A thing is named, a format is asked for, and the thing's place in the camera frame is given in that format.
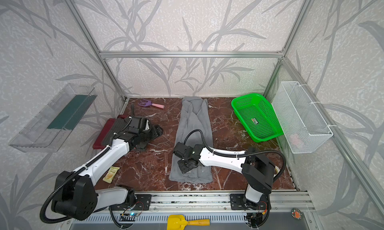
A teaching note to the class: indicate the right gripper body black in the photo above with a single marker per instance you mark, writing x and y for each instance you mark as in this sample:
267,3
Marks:
184,163

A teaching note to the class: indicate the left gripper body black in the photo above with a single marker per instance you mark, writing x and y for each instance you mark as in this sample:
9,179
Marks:
149,134

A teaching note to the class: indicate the green plastic basket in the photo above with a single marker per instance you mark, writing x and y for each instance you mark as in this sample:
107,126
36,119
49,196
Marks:
258,117

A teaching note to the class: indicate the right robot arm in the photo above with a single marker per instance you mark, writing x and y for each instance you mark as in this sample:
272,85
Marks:
203,151

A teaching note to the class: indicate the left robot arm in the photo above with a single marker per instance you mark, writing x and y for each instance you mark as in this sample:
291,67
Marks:
75,195

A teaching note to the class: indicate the purple pink toy rake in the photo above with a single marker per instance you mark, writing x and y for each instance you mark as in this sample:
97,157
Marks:
148,103

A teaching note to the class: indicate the dark striped folded shirt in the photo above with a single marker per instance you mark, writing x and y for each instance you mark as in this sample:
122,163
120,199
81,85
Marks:
120,131

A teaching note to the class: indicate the yellow toy shovel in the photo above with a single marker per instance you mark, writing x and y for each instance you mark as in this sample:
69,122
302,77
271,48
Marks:
178,222

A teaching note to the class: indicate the maroon folded shirt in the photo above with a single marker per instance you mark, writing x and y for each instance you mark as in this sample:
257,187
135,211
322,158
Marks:
98,144

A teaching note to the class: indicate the green snack packet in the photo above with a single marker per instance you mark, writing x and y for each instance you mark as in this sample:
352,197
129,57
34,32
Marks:
108,178

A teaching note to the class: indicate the round green red badge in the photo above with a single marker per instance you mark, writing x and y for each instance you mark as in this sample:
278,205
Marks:
297,214

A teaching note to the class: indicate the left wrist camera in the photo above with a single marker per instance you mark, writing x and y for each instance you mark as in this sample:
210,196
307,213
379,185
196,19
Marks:
144,124

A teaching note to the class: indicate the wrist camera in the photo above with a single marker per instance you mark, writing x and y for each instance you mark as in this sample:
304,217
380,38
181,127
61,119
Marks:
182,151
144,124

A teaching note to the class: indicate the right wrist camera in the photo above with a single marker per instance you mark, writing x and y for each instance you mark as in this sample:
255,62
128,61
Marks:
182,151

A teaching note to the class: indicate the clear plastic wall bin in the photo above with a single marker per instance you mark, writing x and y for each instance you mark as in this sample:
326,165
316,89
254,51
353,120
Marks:
48,130

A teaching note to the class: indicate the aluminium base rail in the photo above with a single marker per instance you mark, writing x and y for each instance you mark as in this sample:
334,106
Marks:
219,201

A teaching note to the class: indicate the pink object in wire basket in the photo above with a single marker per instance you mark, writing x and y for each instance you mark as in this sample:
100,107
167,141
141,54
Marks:
296,141

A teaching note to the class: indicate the white wire wall basket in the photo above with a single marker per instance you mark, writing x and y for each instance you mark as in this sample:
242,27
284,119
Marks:
297,114

